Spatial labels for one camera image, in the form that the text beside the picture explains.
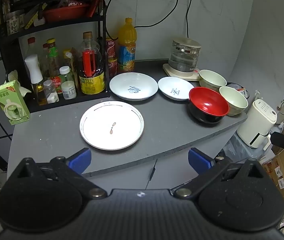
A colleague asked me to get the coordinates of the green jar with white lid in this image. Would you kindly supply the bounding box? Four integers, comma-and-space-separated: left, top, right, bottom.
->
59, 66, 75, 85

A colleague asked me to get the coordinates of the cardboard box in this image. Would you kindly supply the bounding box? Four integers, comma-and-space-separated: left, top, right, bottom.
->
262, 149, 284, 205

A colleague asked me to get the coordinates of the small white jar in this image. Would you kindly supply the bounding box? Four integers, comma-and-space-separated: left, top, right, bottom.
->
61, 81, 77, 100

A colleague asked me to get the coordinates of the red plastic basket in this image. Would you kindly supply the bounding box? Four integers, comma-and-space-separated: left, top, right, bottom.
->
43, 4, 90, 22

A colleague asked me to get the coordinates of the green carton box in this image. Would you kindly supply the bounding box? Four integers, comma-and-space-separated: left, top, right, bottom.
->
0, 80, 31, 125

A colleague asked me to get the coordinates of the red and black bowl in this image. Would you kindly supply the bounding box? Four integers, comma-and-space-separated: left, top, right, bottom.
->
188, 87, 230, 124

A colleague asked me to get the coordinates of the oil bottle with yellow label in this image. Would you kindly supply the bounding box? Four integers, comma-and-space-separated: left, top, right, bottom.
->
78, 31, 106, 95

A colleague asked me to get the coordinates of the glass electric kettle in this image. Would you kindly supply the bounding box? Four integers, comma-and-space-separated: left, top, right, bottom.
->
168, 37, 201, 73

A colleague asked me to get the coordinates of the white crumpled tissue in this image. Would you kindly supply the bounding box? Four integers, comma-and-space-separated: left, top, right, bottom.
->
6, 70, 32, 98

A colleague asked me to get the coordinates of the clear plastic bag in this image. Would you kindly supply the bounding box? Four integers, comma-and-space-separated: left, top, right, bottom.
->
220, 132, 255, 160

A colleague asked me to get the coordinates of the white-top oil spray bottle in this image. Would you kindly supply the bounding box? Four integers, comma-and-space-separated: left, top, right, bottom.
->
24, 54, 48, 106

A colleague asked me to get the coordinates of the orange juice bottle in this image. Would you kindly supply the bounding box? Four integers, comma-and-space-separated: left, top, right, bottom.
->
118, 18, 137, 73

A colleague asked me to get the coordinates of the black shelf rack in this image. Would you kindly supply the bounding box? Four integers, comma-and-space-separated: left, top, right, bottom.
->
0, 0, 111, 113

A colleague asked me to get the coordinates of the small white blue-print deep plate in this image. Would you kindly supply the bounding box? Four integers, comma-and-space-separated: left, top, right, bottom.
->
157, 76, 195, 101

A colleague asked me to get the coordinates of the large white blue-print deep plate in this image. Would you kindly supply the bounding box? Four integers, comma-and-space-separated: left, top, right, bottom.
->
109, 72, 158, 102

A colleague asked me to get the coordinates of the green-cap sauce bottle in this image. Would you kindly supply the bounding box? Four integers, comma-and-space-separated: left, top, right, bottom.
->
47, 38, 62, 85

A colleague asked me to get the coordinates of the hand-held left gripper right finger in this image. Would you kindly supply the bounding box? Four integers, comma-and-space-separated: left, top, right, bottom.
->
175, 147, 266, 198

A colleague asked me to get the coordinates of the white plate patterned rim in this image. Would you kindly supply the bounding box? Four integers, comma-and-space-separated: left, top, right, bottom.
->
79, 101, 145, 151

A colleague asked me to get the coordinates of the yellow squeeze bottle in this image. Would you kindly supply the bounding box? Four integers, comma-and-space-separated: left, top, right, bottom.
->
62, 49, 79, 80

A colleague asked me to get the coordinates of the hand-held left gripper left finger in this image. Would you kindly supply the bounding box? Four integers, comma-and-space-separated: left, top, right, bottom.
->
14, 148, 107, 199

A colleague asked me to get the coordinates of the black power cable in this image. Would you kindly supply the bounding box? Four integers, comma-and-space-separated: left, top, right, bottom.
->
134, 0, 183, 28
186, 0, 197, 38

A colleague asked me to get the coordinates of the red drink can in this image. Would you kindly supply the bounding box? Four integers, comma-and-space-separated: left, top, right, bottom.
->
108, 57, 118, 78
106, 37, 119, 58

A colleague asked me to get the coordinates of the red-cap bottle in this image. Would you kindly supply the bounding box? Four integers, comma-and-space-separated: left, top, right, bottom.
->
26, 37, 39, 58

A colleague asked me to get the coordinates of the white countertop appliance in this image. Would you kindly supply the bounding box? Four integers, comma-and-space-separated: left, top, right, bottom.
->
236, 99, 278, 148

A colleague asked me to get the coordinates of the cream bowl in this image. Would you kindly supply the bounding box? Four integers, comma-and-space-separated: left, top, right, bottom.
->
219, 86, 249, 116
198, 69, 227, 90

